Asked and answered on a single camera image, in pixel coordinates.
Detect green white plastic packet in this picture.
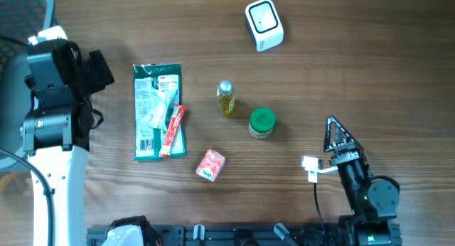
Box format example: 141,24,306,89
133,63,182,162

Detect green lid jar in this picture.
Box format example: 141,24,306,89
249,107,276,139

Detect red stick sachet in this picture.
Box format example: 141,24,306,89
159,105,186,158

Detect yellow dish soap bottle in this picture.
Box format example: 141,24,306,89
217,80,235,117

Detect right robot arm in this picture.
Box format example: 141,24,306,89
323,116,402,246

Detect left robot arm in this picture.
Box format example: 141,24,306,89
21,26,114,245

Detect white barcode scanner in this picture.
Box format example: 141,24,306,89
245,0,284,52

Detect grey plastic mesh basket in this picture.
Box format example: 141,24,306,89
1,0,55,159

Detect small red white box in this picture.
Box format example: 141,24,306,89
196,149,226,182

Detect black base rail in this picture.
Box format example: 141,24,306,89
85,223,402,246

